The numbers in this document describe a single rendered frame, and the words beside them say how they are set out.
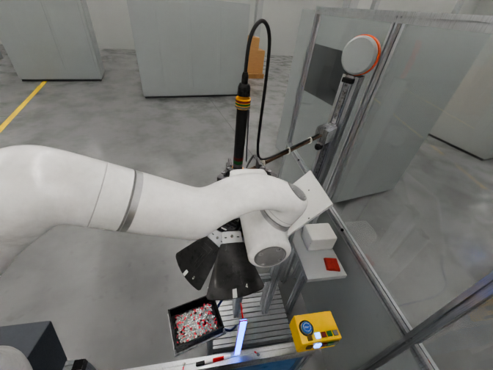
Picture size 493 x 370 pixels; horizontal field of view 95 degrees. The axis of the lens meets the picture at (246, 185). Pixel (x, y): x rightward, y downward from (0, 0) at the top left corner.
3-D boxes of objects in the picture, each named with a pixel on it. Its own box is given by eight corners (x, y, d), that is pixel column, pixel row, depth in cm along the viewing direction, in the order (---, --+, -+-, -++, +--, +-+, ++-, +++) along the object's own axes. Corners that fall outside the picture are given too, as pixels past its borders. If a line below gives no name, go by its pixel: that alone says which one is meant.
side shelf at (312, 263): (319, 230, 159) (320, 227, 157) (345, 277, 132) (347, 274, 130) (287, 232, 155) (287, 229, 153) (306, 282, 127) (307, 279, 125)
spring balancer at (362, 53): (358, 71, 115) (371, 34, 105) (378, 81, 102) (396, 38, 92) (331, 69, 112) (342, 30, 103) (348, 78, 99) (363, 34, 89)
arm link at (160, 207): (155, 118, 31) (300, 179, 48) (118, 198, 38) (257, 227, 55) (155, 156, 25) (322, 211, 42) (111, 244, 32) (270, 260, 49)
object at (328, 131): (322, 135, 126) (327, 120, 121) (334, 140, 122) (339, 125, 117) (312, 140, 120) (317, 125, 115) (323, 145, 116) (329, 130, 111)
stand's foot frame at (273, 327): (275, 284, 213) (276, 279, 208) (290, 340, 177) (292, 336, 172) (207, 291, 201) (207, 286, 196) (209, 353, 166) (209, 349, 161)
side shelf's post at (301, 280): (288, 308, 196) (315, 249, 145) (290, 313, 193) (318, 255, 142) (284, 309, 195) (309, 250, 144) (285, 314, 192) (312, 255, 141)
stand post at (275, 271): (263, 306, 196) (293, 211, 125) (265, 317, 189) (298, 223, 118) (258, 307, 195) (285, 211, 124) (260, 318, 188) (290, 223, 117)
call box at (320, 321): (323, 321, 99) (330, 310, 92) (333, 347, 91) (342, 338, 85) (287, 326, 96) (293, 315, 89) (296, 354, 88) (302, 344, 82)
